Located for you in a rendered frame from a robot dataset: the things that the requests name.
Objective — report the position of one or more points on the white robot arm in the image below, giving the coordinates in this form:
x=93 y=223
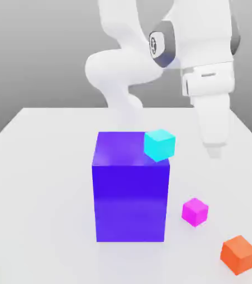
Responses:
x=121 y=66

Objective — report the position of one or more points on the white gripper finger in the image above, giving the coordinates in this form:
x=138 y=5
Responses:
x=214 y=150

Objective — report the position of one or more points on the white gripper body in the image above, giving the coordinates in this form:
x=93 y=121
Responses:
x=211 y=119

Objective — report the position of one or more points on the small magenta cube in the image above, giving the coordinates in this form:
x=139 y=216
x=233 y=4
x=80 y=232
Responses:
x=194 y=212

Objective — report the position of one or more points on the small orange cube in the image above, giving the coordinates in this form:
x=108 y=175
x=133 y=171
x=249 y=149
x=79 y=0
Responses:
x=238 y=255

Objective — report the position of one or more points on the small cyan cube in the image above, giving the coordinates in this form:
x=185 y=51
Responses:
x=159 y=146

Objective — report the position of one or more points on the large purple box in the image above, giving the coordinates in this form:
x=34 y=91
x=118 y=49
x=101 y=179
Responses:
x=130 y=199

